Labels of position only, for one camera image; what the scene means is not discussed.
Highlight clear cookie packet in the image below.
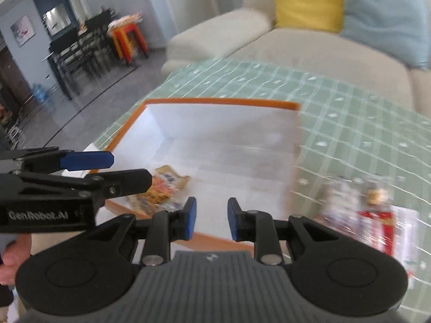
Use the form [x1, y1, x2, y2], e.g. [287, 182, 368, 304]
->
[321, 175, 396, 217]

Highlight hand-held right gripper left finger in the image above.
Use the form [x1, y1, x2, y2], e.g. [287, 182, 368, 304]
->
[88, 197, 197, 267]

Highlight wall mirror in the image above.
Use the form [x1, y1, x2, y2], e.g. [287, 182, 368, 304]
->
[45, 3, 72, 36]

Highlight orange snack packet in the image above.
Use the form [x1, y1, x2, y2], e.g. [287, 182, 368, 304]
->
[130, 165, 191, 214]

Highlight framed wall picture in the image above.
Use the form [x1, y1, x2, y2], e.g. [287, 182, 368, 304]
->
[10, 15, 36, 47]

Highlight papers on stools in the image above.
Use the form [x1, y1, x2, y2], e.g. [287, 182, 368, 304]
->
[107, 12, 142, 29]

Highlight green checked tablecloth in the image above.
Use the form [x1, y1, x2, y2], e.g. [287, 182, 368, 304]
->
[82, 57, 431, 313]

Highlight person's left hand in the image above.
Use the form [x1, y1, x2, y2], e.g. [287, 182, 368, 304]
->
[0, 235, 33, 288]

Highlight light blue pillow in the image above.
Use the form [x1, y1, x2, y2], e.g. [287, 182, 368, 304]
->
[338, 0, 431, 69]

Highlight blue water bottle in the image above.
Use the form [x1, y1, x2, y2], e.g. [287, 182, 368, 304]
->
[31, 83, 57, 112]

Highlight red snack packet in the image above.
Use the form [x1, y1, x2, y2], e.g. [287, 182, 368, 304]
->
[337, 205, 420, 276]

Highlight black dining table and chairs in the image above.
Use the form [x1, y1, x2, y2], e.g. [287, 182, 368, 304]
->
[41, 8, 117, 101]

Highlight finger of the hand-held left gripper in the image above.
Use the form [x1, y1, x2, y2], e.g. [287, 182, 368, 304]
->
[0, 147, 114, 172]
[20, 169, 153, 209]

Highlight beige sofa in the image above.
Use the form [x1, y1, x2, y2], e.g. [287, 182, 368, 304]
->
[161, 0, 431, 111]

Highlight yellow pillow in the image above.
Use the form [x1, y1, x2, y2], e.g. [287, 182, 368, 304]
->
[273, 0, 345, 34]

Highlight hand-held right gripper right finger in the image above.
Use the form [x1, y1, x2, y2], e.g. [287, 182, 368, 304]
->
[227, 197, 339, 266]

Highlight orange storage box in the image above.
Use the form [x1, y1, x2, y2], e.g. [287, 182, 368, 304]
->
[82, 98, 302, 253]

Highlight stacked orange plastic stools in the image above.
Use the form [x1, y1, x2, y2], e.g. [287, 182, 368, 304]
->
[108, 22, 149, 65]

